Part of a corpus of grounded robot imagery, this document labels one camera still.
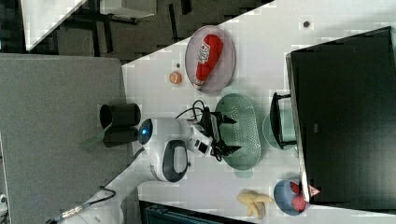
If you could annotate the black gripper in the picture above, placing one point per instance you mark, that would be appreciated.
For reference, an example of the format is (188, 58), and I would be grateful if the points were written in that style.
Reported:
(211, 121)

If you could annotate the green spatula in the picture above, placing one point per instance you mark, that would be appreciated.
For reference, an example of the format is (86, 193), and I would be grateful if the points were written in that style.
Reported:
(96, 138)

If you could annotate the orange slice toy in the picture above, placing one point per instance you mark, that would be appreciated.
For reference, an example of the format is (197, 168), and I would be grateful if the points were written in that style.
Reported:
(175, 77)

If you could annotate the grey round plate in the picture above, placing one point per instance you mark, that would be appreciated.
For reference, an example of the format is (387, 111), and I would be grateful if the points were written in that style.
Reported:
(221, 76)

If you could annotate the black toaster oven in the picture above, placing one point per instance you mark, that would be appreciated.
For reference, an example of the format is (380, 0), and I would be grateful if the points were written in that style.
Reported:
(343, 99)

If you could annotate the red strawberry toy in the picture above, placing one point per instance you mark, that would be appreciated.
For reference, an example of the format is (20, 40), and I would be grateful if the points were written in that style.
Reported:
(298, 202)

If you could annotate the blue bowl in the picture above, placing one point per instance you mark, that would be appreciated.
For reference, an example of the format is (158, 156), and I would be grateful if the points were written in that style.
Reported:
(283, 196)

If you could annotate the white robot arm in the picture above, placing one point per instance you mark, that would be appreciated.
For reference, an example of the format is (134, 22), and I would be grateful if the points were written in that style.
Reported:
(163, 156)

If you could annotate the black cylindrical cup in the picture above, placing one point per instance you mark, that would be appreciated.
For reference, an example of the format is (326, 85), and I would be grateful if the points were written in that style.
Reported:
(119, 115)
(120, 136)

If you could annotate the mint green round plate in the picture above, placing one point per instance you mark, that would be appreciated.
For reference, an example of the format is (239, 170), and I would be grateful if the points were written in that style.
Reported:
(287, 128)

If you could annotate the mint green oval strainer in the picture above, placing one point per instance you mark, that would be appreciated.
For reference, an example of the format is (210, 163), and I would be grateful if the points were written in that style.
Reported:
(244, 132)

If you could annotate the yellow banana toy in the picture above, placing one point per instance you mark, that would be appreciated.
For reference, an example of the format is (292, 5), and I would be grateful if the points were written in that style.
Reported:
(254, 202)

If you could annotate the red ketchup bottle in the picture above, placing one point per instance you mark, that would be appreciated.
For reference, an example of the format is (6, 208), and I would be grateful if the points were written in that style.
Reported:
(208, 56)

